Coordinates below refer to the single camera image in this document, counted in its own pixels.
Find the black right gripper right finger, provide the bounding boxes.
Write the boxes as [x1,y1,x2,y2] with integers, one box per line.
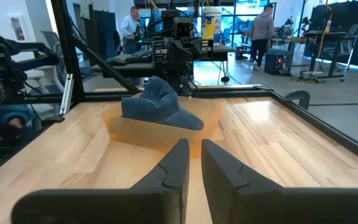
[201,139,358,224]

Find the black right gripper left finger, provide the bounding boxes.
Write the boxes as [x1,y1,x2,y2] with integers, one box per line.
[11,138,191,224]

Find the blue denim hat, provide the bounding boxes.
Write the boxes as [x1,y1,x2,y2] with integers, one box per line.
[121,75,205,131]

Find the white yellow wipes canister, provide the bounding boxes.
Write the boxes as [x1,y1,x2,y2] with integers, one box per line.
[201,6,223,46]

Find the dark bag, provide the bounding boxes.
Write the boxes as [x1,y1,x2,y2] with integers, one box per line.
[106,49,154,67]

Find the translucent orange plastic bin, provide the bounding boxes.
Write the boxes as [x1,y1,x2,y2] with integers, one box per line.
[101,95,224,158]

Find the dark blue partition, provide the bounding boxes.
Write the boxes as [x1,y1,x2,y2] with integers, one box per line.
[83,9,118,60]

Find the black computer tower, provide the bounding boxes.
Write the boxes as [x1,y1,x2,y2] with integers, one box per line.
[264,49,293,76]

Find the silver aluminium bar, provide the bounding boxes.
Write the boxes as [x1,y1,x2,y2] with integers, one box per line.
[59,73,74,116]

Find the white office chair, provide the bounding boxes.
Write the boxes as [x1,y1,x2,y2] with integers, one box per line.
[25,30,85,95]

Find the standing desk with black legs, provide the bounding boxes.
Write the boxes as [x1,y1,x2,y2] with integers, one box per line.
[271,29,358,83]

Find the black monitor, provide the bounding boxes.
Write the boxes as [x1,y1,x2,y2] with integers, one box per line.
[309,0,358,34]

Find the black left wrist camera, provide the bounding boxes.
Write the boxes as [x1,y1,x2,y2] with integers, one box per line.
[172,16,193,39]

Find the black aluminium table frame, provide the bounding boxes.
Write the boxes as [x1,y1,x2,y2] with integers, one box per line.
[0,0,358,183]

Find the black clamp handle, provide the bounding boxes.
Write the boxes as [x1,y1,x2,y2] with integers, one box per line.
[283,90,311,111]

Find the yellow cable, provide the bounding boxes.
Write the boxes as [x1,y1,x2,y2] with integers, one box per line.
[290,11,334,85]

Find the framed wall sign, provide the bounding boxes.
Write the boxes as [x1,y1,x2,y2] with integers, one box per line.
[10,16,26,42]

